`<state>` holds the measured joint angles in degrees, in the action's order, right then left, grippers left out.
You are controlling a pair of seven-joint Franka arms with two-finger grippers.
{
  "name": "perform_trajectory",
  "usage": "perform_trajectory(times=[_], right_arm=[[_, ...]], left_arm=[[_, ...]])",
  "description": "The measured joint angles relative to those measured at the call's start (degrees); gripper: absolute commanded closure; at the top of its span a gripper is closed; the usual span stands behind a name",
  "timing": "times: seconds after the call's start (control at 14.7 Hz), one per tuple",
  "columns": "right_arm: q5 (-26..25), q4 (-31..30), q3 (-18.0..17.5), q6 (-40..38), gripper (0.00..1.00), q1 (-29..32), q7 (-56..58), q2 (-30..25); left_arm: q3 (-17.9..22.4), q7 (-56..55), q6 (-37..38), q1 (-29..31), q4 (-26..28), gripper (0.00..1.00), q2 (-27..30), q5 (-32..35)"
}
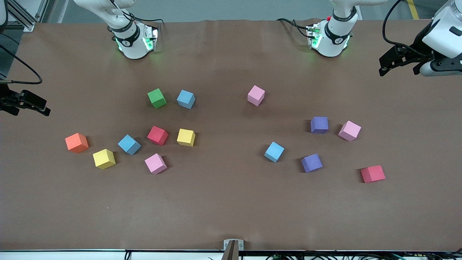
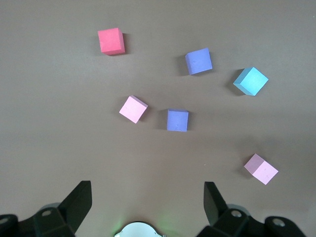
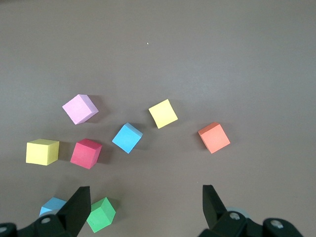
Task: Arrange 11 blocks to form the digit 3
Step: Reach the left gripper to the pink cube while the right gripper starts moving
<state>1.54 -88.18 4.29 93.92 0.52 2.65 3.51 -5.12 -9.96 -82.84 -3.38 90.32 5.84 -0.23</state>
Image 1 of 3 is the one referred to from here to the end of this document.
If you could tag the yellow floor tape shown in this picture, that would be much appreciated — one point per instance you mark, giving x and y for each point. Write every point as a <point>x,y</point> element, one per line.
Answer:
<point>413,10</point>

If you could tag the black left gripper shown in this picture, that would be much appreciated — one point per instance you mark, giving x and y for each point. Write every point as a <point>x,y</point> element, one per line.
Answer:
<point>417,46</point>

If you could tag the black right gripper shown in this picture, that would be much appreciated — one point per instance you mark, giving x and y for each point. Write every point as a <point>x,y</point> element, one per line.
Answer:
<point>8,98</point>

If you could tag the red foam cube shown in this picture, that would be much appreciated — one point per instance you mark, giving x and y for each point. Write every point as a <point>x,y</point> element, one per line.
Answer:
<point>157,135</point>
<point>373,174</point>

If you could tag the purple foam cube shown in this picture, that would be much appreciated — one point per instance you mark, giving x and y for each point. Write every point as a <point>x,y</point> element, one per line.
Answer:
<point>312,163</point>
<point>319,124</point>

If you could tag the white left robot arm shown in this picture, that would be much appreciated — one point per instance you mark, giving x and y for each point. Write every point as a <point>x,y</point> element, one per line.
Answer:
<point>332,39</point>

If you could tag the yellow foam cube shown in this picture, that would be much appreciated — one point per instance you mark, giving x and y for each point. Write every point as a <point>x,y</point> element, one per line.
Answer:
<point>104,159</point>
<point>186,137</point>

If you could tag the green foam cube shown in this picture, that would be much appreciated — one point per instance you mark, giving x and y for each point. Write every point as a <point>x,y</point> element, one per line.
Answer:
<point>156,98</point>

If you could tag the orange foam cube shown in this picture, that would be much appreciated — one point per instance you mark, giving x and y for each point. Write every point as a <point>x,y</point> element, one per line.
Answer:
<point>76,142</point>

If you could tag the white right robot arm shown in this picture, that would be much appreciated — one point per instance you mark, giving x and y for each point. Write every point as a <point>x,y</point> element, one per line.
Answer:
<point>131,45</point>

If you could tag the blue foam cube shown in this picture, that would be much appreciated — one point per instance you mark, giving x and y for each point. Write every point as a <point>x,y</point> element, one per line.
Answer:
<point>186,99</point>
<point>274,151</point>
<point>128,144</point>

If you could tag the pink foam cube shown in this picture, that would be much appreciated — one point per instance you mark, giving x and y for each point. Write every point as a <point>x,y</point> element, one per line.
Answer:
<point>155,163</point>
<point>256,95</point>
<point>349,130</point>

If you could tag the grey camera pole bracket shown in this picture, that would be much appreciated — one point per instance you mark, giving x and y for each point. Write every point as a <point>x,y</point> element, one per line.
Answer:
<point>234,245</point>

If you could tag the aluminium frame profile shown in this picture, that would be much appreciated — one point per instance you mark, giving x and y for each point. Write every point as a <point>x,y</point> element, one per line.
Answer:
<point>29,26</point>

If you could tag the large table cover mat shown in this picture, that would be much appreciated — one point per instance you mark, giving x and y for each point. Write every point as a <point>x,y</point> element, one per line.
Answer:
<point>231,202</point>

